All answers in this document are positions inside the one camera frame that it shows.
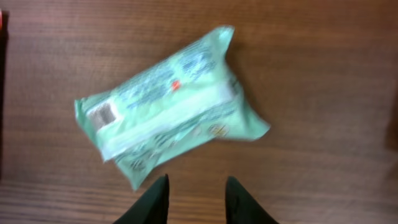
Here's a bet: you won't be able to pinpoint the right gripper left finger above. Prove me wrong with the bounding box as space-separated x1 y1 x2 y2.
114 174 170 224

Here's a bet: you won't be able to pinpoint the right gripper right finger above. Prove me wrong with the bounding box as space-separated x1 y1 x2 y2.
225 176 279 224

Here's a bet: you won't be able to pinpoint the teal snack packet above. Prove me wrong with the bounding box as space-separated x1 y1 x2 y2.
74 26 270 190

